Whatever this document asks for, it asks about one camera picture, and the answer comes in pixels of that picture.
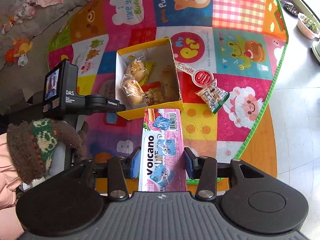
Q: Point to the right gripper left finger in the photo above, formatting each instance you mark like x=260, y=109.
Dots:
x=118, y=170

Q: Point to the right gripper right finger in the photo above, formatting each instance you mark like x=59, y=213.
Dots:
x=204, y=169

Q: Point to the pink Volcano snack box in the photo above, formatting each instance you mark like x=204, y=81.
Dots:
x=162, y=161

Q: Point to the clear green-edged snack bag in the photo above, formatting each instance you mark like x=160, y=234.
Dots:
x=213, y=96

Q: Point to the yellow cardboard box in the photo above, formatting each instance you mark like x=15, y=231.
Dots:
x=161, y=65

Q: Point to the round red-lid jelly cup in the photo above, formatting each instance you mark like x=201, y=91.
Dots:
x=200, y=77

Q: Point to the pink sleeve forearm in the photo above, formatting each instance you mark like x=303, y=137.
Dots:
x=10, y=181

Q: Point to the left hand in knit glove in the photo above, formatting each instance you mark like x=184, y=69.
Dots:
x=31, y=145

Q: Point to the lower bread bun packet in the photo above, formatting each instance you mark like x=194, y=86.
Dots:
x=132, y=90

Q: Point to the bread bun packet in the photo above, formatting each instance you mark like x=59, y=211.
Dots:
x=132, y=90
x=136, y=68

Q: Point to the upper bread bun packet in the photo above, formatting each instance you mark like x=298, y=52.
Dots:
x=136, y=68

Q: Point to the red peanut snack packet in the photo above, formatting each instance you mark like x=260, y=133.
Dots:
x=153, y=95

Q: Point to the grey patterned bed sheet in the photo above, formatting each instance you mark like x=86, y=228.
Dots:
x=18, y=83

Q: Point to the white plant pot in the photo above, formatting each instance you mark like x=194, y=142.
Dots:
x=308, y=26

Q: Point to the dark plant pot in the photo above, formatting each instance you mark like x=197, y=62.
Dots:
x=291, y=9

